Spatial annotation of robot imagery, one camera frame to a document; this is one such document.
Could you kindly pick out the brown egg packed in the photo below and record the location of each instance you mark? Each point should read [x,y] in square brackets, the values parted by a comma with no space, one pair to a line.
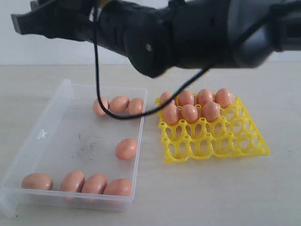
[204,96]
[165,96]
[223,97]
[186,97]

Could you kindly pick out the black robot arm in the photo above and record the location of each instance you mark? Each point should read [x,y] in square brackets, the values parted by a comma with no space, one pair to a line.
[185,34]

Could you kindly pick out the yellow plastic egg tray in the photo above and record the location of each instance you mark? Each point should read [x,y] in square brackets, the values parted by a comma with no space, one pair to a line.
[233,134]

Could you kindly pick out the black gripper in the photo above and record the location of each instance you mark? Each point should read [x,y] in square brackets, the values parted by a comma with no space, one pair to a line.
[78,20]

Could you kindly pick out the brown egg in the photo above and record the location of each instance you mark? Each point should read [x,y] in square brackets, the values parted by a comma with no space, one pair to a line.
[119,187]
[119,104]
[210,111]
[97,108]
[171,114]
[73,182]
[135,106]
[38,181]
[189,113]
[126,149]
[95,184]

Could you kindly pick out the clear plastic bin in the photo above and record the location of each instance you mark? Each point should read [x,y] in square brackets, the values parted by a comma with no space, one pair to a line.
[69,136]

